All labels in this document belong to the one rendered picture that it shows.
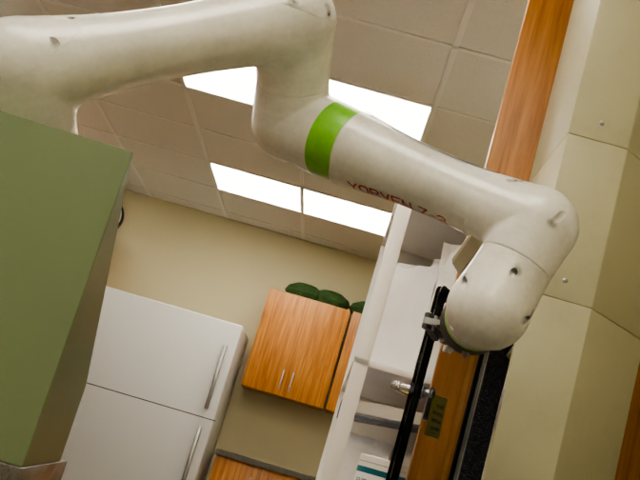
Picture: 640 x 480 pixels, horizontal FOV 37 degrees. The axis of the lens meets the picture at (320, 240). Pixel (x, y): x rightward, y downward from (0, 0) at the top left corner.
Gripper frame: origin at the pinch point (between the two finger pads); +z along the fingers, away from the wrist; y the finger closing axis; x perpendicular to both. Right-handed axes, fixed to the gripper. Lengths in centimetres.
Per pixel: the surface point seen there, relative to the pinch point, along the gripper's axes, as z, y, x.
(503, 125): 42, -3, -56
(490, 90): 206, -10, -136
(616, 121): 5, -19, -48
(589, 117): 5.0, -14.1, -47.0
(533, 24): 42, -4, -82
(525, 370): 4.9, -13.7, 0.4
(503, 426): 4.8, -12.4, 10.4
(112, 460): 492, 143, 59
